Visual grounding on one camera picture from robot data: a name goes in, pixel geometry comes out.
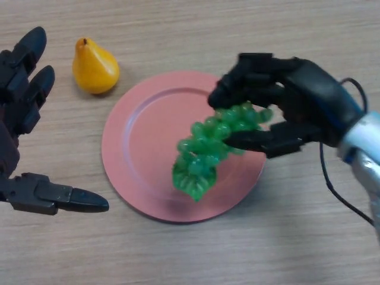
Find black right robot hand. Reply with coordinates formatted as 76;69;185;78
207;52;365;160

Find pink round plate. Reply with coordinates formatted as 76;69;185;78
101;70;267;223

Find green grape bunch with leaf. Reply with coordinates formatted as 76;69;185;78
172;100;274;203

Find yellow pear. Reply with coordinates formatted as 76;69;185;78
72;37;121;95

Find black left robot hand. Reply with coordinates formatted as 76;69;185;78
0;26;110;216

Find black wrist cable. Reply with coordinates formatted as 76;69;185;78
319;77;375;226

